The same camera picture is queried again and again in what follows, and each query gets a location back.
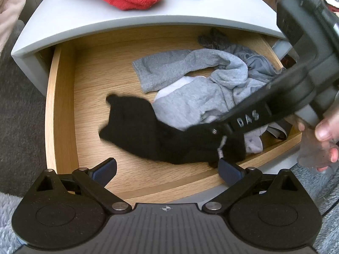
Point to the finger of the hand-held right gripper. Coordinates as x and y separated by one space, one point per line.
249 119

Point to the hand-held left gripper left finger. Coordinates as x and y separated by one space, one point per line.
104 170

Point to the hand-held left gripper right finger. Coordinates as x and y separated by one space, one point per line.
230 172

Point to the black sock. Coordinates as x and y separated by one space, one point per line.
137 127

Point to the wooden drawer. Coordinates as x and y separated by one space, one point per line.
87 98

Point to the person's right hand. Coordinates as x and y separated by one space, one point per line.
327 129

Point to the pale lilac sock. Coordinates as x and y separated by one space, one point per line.
253 143

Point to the light grey sock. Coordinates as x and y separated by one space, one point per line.
190 103

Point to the dark grey lace cloth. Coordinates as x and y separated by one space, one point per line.
213 39

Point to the dark grey bed side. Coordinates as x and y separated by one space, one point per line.
18 124

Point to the grey nightstand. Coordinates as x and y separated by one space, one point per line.
66 18

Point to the pale pink blanket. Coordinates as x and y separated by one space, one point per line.
9 10

